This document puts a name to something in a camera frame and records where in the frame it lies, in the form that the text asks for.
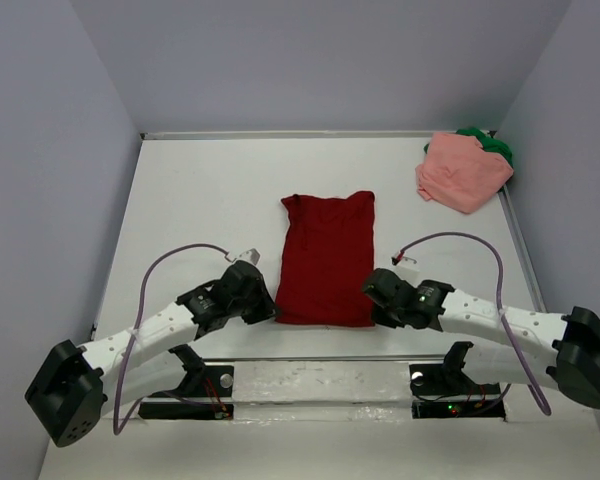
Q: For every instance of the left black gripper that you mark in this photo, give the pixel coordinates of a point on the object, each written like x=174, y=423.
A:
x=266, y=308

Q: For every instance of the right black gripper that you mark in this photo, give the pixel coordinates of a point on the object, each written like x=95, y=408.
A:
x=381, y=317

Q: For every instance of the dark red t shirt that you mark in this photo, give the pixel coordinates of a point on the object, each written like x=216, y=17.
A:
x=327, y=255

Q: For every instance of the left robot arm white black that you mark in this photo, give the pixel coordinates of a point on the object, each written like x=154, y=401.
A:
x=77, y=385

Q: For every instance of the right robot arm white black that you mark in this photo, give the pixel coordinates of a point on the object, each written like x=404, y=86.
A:
x=498, y=344

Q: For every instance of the pink t shirt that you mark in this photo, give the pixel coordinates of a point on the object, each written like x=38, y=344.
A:
x=459, y=173

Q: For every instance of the green t shirt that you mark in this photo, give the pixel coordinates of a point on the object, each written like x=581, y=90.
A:
x=488, y=142

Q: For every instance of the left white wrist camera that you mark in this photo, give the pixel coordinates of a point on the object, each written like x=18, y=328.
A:
x=251, y=256

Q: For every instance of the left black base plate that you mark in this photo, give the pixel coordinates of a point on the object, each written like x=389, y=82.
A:
x=210, y=400

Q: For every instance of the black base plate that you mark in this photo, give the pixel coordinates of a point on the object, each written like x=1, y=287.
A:
x=434, y=396
x=210, y=400

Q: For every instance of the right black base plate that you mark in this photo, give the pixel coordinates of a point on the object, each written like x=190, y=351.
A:
x=434, y=396

